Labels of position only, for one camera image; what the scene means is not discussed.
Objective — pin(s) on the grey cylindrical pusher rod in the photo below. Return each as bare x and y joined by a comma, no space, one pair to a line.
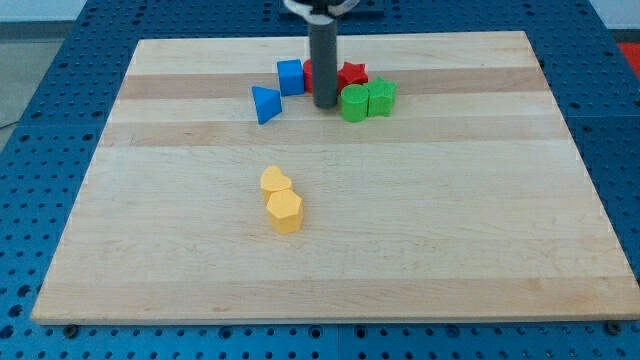
322,33

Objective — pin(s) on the red star block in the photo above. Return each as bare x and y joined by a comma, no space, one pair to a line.
351,73

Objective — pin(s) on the green star block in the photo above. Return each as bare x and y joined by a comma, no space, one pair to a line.
381,99

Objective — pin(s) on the red block behind rod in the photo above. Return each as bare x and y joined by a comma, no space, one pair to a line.
307,76

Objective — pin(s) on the blue cube block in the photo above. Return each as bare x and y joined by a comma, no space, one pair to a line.
291,77

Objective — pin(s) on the green cylinder block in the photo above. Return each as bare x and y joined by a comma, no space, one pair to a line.
354,102

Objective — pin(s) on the blue triangle block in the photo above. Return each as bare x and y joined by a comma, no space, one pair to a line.
267,103

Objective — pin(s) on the yellow heart block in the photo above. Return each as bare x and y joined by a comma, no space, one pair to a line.
274,180

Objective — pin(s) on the yellow hexagon block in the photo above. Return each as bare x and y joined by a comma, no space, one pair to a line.
285,210

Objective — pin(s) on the wooden board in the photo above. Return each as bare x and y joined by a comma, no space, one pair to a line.
469,203

